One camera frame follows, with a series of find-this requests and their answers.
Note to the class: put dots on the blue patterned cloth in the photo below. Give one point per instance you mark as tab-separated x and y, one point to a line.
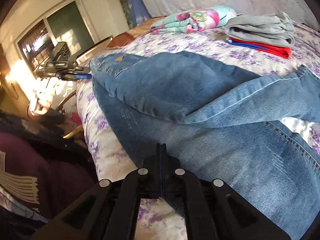
138	12

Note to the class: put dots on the folded teal floral blanket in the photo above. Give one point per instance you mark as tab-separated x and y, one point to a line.
193	21

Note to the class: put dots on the folded grey sweatpants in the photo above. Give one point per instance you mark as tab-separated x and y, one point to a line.
271	29

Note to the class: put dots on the window with white frame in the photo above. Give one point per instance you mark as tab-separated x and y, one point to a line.
68	21

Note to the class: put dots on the folded red blue garment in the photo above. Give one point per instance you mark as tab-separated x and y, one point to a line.
283	52

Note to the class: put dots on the blue denim jeans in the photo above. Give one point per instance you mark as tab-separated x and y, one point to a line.
220	121

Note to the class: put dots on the brown patterned pillow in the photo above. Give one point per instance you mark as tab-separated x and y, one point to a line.
129	36

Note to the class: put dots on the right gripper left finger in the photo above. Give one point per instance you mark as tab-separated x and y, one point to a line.
154	166

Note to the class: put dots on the purple floral bed quilt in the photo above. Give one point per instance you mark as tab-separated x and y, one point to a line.
112	161

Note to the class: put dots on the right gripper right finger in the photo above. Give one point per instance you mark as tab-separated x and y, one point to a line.
172	184

